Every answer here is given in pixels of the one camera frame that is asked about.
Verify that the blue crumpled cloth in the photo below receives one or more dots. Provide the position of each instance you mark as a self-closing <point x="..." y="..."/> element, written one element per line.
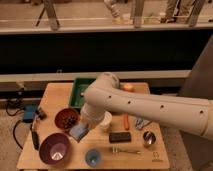
<point x="140" y="123"/>

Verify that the white paper cup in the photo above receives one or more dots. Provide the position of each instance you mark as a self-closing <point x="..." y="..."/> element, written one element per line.
<point x="106" y="122"/>

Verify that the black handle tool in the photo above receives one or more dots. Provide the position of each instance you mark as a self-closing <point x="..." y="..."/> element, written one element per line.
<point x="35" y="137"/>

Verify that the purple bowl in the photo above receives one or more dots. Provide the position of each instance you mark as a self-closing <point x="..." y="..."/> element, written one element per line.
<point x="54" y="149"/>

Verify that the blue plastic cup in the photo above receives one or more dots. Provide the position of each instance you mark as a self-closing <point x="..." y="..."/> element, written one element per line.
<point x="93" y="157"/>

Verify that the blue table clamp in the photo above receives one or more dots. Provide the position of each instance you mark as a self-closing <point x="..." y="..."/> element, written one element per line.
<point x="31" y="112"/>

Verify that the silver metal fork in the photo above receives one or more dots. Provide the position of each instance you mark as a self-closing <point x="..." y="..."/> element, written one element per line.
<point x="116" y="150"/>

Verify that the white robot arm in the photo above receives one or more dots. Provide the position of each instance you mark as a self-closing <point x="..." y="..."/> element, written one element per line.
<point x="192" y="115"/>

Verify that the brown bowl with dark fruit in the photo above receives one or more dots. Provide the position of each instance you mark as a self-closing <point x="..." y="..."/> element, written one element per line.
<point x="66" y="118"/>

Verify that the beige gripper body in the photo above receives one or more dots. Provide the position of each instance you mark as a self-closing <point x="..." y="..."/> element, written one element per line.
<point x="85" y="127"/>

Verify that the orange carrot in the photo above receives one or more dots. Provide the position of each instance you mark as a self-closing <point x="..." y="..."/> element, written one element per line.
<point x="126" y="122"/>

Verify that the black rectangular block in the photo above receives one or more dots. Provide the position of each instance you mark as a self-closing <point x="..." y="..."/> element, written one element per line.
<point x="116" y="137"/>

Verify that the green plastic tray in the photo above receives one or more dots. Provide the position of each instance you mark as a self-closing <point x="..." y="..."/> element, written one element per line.
<point x="80" y="84"/>

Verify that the small metal cup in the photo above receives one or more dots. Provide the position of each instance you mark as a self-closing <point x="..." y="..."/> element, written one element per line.
<point x="149" y="138"/>

